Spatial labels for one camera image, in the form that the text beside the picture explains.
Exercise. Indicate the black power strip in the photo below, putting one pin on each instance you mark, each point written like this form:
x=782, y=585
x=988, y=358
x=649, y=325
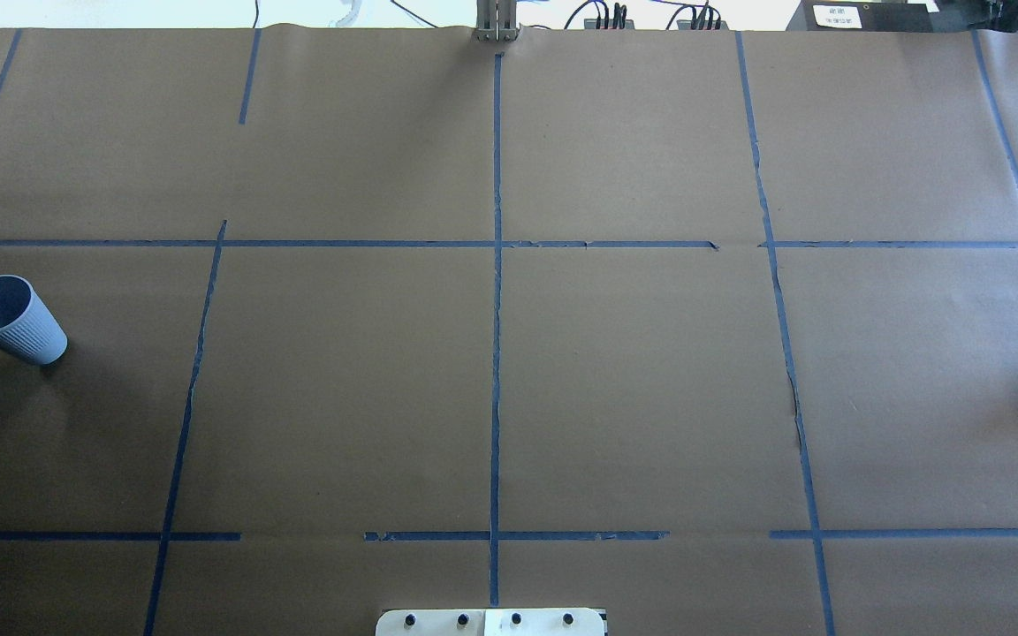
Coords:
x=694, y=17
x=609, y=17

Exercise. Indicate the blue ribbed plastic cup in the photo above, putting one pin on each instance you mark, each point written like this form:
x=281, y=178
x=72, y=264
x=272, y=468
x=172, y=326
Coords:
x=28, y=329

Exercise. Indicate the black power strip left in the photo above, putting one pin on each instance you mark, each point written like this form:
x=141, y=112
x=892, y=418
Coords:
x=609, y=17

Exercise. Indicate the black power strip right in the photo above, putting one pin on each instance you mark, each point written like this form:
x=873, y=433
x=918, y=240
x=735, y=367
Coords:
x=694, y=17

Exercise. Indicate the aluminium frame post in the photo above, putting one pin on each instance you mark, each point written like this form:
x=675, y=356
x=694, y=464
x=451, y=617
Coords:
x=496, y=21

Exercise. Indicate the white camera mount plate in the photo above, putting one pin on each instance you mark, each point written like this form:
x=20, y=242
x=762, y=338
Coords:
x=494, y=621

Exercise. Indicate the black box with label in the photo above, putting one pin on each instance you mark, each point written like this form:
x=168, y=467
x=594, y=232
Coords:
x=862, y=16

